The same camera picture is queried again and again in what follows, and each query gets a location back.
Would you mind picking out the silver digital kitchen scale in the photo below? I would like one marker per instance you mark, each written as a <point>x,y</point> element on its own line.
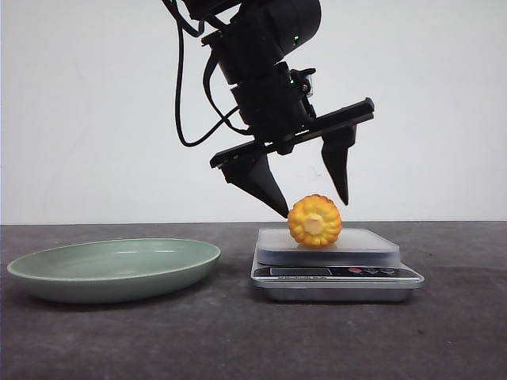
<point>360,266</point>

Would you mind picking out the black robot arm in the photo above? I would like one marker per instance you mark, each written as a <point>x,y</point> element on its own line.
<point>257,37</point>

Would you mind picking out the yellow corn cob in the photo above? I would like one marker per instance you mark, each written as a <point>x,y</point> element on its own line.
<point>315,221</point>

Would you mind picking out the green plate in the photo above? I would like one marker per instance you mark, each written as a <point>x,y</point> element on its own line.
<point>114,271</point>

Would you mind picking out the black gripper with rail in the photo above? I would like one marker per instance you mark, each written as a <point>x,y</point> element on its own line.
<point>279,115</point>

